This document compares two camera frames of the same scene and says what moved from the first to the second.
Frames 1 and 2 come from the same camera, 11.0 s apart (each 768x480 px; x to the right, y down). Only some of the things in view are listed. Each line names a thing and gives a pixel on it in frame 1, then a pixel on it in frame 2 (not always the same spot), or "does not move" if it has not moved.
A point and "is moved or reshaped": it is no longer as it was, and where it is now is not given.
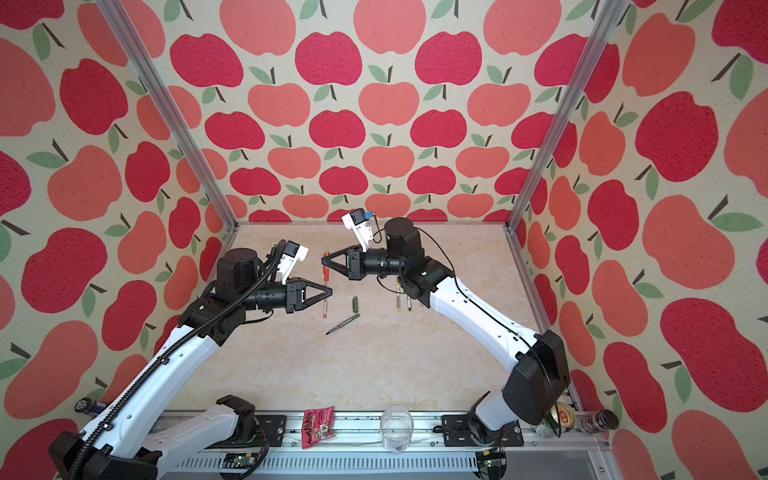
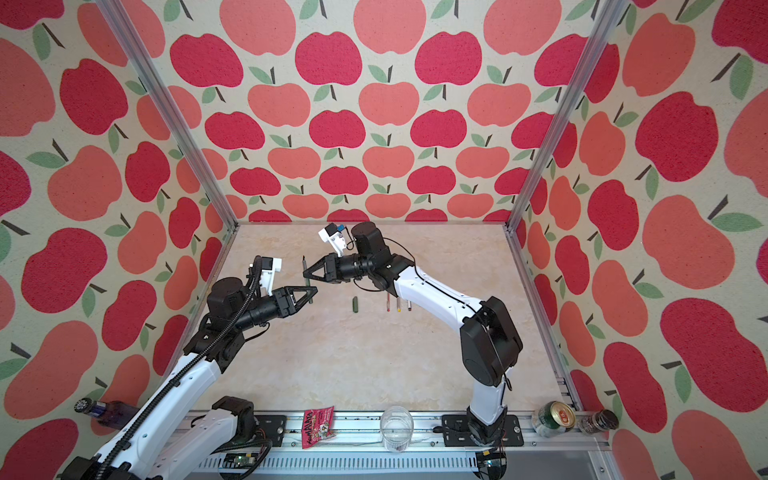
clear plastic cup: (397, 426) does not move
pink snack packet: (317, 424) does not move
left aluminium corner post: (172, 103) does not move
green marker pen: (344, 323) is moved or reshaped
